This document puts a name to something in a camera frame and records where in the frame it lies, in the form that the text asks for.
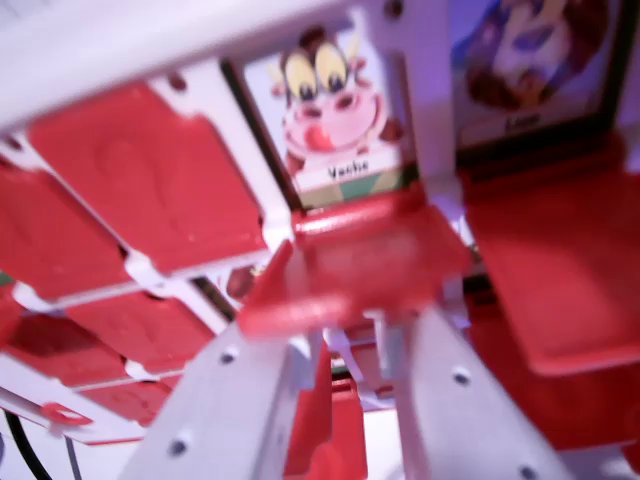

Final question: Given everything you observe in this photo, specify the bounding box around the red flap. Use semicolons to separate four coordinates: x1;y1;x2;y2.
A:
236;191;474;342
463;144;640;377
0;158;134;302
26;81;270;277

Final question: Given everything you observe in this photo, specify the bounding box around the red flap below lion card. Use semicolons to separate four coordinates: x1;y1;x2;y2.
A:
463;144;640;377

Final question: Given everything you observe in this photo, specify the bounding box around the red standing flap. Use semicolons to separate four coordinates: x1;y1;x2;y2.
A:
26;81;270;277
0;158;134;302

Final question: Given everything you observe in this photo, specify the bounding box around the cow picture card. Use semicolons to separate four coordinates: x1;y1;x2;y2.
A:
241;23;420;212

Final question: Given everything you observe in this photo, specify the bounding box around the lion picture card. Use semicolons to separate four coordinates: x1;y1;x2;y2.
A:
451;0;627;157

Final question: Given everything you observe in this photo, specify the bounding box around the red and white game board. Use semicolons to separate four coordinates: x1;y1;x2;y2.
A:
0;0;640;480

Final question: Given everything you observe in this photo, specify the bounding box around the long black cable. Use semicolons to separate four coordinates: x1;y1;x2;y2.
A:
3;408;52;480

